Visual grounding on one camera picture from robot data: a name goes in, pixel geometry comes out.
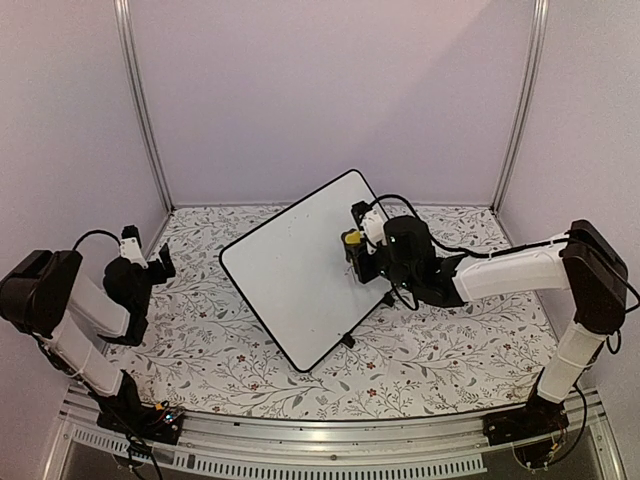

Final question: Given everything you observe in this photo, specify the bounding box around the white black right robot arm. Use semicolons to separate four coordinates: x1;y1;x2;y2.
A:
341;213;638;436

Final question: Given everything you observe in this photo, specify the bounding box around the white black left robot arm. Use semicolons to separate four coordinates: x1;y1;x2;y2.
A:
1;238;176;398

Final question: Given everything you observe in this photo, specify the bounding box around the black whiteboard stand foot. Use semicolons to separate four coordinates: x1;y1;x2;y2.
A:
383;292;395;307
342;334;355;349

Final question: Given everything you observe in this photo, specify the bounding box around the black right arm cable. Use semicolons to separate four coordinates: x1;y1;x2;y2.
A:
369;194;640;354

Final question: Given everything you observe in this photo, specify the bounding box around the aluminium corner post right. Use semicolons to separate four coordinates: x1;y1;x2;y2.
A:
491;0;549;216

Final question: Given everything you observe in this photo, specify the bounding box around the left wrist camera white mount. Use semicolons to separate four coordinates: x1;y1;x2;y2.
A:
119;225;148;269

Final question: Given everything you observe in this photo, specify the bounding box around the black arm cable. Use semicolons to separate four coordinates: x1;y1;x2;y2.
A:
369;194;640;354
72;228;124;254

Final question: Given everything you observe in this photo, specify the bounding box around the aluminium front rail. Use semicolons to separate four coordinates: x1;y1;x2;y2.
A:
44;388;626;479

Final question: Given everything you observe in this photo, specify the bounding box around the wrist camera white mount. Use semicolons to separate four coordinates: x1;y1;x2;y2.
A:
119;225;148;269
351;201;387;255

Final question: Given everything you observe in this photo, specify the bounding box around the aluminium corner post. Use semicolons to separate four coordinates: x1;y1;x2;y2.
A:
491;0;549;216
113;0;175;213

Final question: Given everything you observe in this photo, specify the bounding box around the aluminium corner post left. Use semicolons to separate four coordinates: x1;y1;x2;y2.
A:
113;0;175;213

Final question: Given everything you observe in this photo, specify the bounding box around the white whiteboard black frame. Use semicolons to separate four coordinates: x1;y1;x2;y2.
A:
219;169;390;373

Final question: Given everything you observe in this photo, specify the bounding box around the yellow black whiteboard eraser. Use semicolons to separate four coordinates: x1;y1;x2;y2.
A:
341;229;362;262

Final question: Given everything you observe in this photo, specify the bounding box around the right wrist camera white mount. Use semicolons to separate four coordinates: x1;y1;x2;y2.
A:
351;201;387;255

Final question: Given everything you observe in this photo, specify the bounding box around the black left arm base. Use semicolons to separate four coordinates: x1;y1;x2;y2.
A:
93;371;186;445

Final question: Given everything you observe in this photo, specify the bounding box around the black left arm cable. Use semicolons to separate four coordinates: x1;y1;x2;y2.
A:
72;228;124;254

